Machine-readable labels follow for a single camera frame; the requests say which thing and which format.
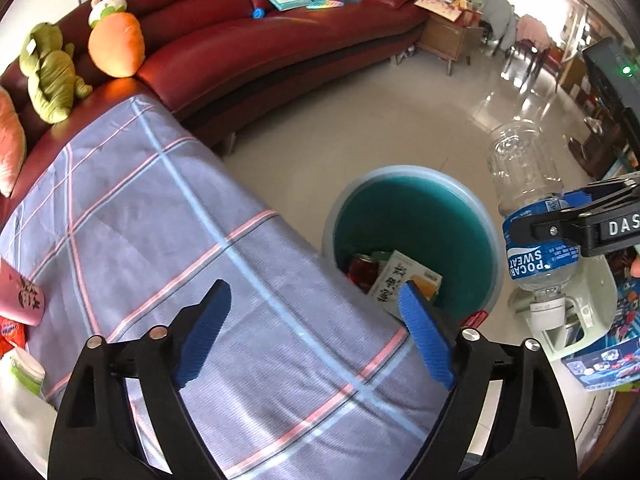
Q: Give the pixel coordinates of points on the green dinosaur plush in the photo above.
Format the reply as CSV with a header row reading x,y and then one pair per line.
x,y
52,82

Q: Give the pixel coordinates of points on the pink paper cup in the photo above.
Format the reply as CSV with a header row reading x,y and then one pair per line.
x,y
21,300

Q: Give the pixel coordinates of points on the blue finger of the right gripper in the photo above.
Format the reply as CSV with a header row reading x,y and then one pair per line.
x,y
605,189

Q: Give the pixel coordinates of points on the dark red leather sofa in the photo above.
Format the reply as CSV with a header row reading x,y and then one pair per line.
x,y
217,65

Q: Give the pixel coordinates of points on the plaid purple tablecloth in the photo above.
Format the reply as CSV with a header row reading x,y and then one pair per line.
x,y
136,219

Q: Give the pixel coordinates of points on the white paper towel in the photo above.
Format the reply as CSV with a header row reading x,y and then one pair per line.
x,y
29,421

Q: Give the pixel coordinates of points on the blue toy box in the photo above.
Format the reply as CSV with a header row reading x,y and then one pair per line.
x,y
612,362

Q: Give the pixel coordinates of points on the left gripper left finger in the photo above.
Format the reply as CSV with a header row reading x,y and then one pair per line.
x,y
95,436

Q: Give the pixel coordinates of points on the teal trash bucket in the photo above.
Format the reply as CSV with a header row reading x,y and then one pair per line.
x,y
429,217

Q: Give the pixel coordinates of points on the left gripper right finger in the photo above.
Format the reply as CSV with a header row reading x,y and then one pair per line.
x,y
531,436

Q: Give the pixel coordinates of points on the wooden side table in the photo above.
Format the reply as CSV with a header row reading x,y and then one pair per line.
x,y
450,33

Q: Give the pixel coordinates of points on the white green supplement bottle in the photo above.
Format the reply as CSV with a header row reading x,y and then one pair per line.
x,y
28,371

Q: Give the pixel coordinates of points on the orange carrot plush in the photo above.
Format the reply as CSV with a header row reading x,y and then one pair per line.
x,y
116,44

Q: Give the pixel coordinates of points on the person's right hand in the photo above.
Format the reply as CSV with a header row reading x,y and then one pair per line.
x,y
635,266

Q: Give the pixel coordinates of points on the red Coca-Cola can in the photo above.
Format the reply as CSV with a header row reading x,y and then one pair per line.
x,y
363,272

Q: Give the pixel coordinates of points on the pale green plastic stool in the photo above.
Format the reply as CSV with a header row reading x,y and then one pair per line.
x,y
590,301

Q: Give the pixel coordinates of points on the green white medicine box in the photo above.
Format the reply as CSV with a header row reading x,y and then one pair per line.
x,y
396,272

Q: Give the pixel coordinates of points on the pink plush toy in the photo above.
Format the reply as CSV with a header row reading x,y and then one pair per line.
x,y
13,146

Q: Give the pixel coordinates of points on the orange snack packet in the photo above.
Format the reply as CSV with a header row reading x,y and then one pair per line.
x,y
12,335

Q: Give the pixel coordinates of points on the clear plastic water bottle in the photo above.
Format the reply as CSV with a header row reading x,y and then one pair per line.
x,y
527,183

